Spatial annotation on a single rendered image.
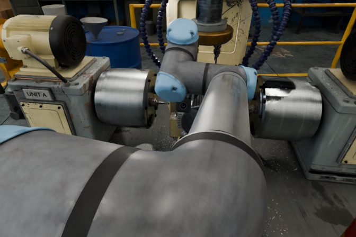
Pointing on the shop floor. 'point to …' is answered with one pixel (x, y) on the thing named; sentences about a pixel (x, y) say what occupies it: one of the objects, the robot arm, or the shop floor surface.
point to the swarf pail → (149, 27)
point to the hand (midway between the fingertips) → (186, 102)
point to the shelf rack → (328, 7)
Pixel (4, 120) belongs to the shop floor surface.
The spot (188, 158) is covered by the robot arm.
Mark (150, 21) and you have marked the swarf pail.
